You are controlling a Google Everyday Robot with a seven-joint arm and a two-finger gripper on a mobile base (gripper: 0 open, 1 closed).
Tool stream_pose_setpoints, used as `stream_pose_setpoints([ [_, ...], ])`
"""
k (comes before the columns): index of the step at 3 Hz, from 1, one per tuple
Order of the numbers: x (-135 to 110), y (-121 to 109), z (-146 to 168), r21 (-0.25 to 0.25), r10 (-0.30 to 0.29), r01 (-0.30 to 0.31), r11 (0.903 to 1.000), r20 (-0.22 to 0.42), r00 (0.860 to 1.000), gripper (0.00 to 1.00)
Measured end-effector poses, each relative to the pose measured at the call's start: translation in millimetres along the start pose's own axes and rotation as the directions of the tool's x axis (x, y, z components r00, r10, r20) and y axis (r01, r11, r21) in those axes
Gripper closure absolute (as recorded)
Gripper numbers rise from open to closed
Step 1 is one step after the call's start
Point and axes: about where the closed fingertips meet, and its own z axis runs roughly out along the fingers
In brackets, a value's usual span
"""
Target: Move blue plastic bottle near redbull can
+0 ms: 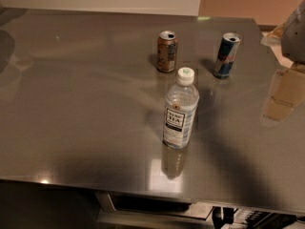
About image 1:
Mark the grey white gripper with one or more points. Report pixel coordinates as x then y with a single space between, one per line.
294 37

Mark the clear plastic tea bottle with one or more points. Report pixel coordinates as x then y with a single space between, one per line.
181 102

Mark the blue silver redbull can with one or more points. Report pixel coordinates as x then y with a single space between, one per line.
226 54

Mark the brown soda can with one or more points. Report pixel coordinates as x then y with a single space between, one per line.
167 44

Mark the black equipment under table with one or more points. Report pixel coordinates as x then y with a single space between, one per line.
233 218

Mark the metal drawer under table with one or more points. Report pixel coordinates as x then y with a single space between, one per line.
153 213

